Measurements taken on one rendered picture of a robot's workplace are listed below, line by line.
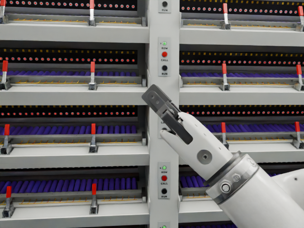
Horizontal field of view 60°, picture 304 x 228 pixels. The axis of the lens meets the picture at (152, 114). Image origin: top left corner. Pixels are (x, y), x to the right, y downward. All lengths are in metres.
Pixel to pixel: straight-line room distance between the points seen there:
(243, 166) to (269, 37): 0.66
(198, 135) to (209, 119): 0.68
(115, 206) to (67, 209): 0.15
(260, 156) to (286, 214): 0.59
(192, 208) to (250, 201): 0.58
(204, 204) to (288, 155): 0.33
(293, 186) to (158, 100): 0.26
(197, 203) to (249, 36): 0.59
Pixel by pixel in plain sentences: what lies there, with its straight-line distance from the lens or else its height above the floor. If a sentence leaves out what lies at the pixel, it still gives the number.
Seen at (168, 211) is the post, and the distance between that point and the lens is 0.92.
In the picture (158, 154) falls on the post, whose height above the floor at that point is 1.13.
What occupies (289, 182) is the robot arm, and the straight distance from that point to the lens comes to 0.50.
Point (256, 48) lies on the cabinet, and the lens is 1.18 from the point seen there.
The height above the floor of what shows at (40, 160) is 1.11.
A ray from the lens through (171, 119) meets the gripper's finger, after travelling 0.38.
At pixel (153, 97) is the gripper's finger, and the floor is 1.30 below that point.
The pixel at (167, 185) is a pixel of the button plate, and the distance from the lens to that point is 0.89.
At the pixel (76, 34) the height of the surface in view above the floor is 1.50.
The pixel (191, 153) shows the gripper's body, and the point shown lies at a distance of 0.37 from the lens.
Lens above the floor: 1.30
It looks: 3 degrees down
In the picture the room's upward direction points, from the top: straight up
